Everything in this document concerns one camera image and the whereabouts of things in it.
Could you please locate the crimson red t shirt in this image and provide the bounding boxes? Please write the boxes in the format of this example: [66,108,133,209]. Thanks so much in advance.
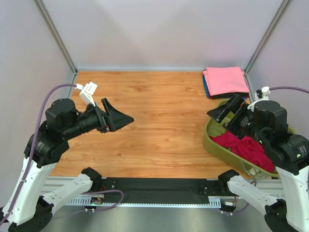
[210,131,275,173]

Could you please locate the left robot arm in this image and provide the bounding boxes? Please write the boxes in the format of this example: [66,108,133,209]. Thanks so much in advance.
[0,98,134,232]

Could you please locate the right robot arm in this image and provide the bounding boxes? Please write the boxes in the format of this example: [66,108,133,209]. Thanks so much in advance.
[207,95,309,232]

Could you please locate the black folded t shirt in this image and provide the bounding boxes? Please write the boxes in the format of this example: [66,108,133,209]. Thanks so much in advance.
[211,92,249,99]

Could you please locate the pink folded t shirt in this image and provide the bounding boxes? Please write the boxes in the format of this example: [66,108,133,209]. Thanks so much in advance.
[202,67,249,97]

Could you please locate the olive green plastic basket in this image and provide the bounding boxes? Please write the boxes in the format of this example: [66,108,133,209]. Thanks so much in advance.
[202,99,296,180]

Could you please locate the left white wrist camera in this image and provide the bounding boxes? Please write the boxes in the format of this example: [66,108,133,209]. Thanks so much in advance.
[75,81,98,106]

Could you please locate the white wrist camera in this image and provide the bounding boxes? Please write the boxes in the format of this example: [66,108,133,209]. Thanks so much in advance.
[256,86,270,101]
[75,81,98,106]

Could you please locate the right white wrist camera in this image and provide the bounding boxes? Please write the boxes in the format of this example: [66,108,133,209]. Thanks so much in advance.
[256,86,270,101]

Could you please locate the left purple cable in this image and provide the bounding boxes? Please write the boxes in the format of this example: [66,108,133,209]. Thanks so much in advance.
[0,83,79,223]

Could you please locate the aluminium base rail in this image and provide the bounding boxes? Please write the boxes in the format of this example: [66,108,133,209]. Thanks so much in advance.
[28,175,294,208]

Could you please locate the right aluminium frame post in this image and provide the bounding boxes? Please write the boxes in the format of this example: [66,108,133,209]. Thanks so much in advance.
[244,0,293,74]

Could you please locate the aluminium frame post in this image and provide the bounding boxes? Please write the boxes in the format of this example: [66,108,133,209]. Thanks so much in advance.
[34,0,78,75]
[244,0,293,74]

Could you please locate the left aluminium frame post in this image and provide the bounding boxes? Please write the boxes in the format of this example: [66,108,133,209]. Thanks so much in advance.
[34,0,78,75]

